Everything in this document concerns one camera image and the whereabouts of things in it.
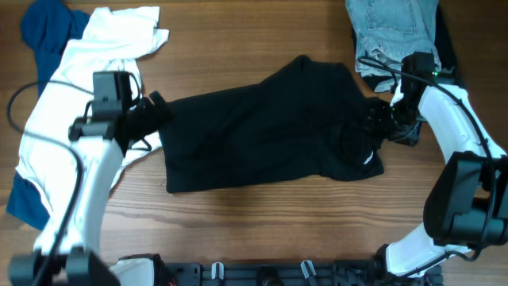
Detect black t-shirt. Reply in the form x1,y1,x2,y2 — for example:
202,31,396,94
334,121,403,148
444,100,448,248
160,56,384,193

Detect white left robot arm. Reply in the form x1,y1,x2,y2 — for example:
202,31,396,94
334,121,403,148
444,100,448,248
8,71,172,285

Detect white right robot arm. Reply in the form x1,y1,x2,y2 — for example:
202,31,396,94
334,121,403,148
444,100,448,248
358,52,507,284

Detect white t-shirt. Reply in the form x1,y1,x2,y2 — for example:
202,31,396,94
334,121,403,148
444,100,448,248
16,6,170,213

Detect light blue jeans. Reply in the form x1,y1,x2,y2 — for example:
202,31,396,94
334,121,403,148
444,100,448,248
344,0,442,93

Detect black folded garment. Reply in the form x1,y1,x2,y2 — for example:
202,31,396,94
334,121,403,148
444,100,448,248
351,3,464,91

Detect blue t-shirt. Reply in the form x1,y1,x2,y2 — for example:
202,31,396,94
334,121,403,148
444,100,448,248
6,0,90,230

